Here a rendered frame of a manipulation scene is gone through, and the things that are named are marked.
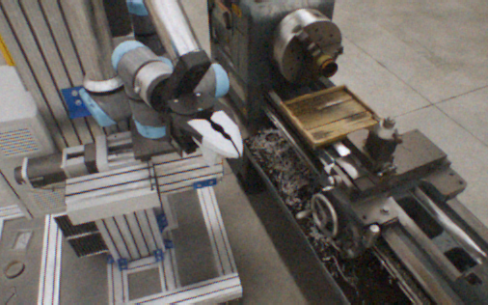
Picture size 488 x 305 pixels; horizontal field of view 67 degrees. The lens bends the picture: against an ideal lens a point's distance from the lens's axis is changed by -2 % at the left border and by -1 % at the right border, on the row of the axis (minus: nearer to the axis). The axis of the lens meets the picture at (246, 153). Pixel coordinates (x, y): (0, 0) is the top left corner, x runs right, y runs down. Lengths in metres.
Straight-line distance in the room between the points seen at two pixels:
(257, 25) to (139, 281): 1.33
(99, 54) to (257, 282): 1.55
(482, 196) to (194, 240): 1.91
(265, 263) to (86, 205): 1.28
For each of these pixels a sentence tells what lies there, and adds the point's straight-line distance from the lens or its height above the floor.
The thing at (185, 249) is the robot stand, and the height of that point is 0.21.
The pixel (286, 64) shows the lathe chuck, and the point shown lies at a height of 1.06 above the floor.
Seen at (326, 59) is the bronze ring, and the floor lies 1.12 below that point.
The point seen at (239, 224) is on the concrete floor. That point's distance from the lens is 2.34.
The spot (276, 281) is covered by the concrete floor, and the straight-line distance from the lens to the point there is 2.16.
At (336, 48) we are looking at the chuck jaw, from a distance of 1.75.
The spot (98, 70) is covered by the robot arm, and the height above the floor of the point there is 1.45.
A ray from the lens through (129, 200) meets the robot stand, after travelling 1.17.
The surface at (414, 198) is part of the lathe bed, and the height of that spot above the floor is 0.84.
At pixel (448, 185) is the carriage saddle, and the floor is 0.90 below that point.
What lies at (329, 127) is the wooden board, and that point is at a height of 0.88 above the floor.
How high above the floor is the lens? 1.95
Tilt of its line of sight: 45 degrees down
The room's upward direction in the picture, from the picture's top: straight up
